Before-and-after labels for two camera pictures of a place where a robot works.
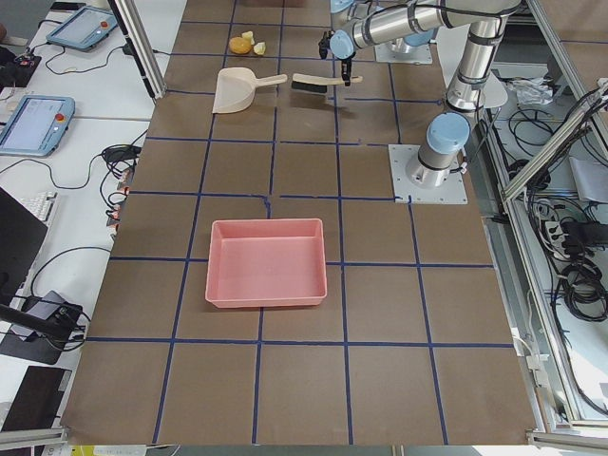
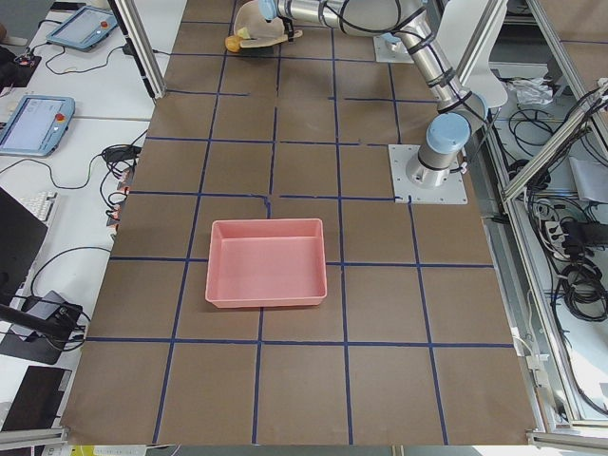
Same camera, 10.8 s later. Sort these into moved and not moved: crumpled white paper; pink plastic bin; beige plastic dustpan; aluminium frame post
Moved: beige plastic dustpan
Not moved: pink plastic bin; crumpled white paper; aluminium frame post
